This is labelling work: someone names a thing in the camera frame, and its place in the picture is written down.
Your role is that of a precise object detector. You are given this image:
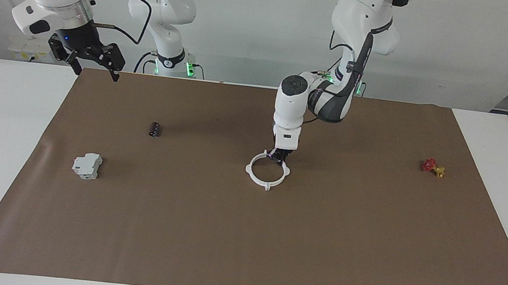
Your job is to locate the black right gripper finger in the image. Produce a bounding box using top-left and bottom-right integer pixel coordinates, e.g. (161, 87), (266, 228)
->
(46, 38), (86, 76)
(101, 42), (128, 83)

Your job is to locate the white half pipe clamp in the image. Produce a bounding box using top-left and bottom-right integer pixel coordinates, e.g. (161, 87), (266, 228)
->
(261, 152), (292, 193)
(243, 148), (274, 191)

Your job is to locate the white power strip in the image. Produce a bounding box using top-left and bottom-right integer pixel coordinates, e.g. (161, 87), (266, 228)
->
(8, 35), (52, 64)

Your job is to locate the brown paper mat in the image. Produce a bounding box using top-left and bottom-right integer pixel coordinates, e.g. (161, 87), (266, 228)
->
(0, 55), (508, 285)

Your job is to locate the white circuit breaker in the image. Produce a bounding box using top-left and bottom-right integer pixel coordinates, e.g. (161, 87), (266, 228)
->
(71, 151), (104, 181)

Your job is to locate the red yellow valve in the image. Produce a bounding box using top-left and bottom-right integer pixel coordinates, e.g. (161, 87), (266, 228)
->
(420, 157), (447, 179)

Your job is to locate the black base cable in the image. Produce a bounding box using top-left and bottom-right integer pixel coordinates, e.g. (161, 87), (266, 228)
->
(134, 49), (156, 75)

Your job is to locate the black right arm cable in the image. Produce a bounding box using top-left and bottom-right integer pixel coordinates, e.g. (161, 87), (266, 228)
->
(86, 0), (154, 47)

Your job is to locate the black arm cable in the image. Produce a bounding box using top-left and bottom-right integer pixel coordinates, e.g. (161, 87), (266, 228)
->
(86, 0), (154, 47)
(320, 25), (375, 127)

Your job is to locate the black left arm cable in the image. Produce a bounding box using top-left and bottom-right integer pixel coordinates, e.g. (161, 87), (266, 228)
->
(320, 25), (375, 127)

